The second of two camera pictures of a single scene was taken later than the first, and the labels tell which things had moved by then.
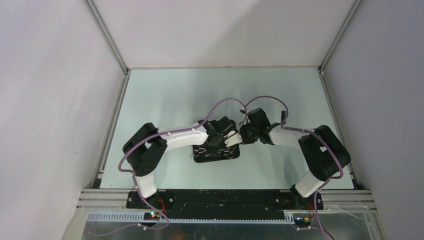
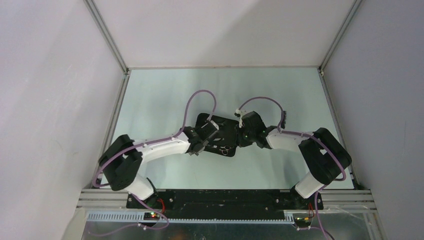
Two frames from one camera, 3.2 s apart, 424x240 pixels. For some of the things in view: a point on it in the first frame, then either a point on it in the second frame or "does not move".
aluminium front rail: x=109 y=206 does not move
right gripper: x=246 y=140 does not move
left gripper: x=222 y=146 -> x=196 y=153
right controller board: x=302 y=221 does not move
